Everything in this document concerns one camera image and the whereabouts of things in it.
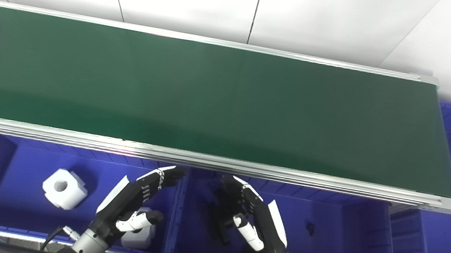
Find aluminium conveyor side rail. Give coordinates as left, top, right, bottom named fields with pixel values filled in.
left=0, top=0, right=442, bottom=86
left=0, top=116, right=451, bottom=214

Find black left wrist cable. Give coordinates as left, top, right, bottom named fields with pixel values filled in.
left=41, top=224, right=81, bottom=253

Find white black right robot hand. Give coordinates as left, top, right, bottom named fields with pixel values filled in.
left=213, top=174, right=298, bottom=253

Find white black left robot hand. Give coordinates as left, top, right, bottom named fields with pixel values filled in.
left=87, top=156, right=187, bottom=250

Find blue bin with white parts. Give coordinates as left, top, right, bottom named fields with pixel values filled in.
left=0, top=133, right=186, bottom=253

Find green conveyor belt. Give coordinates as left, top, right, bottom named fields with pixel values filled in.
left=0, top=4, right=451, bottom=198

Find blue bin with black parts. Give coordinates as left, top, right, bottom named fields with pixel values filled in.
left=167, top=166, right=411, bottom=253

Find white block part with holes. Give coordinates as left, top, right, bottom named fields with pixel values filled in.
left=120, top=204, right=158, bottom=252
left=40, top=167, right=90, bottom=213

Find large black plastic part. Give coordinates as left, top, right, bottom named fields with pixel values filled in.
left=203, top=185, right=244, bottom=247

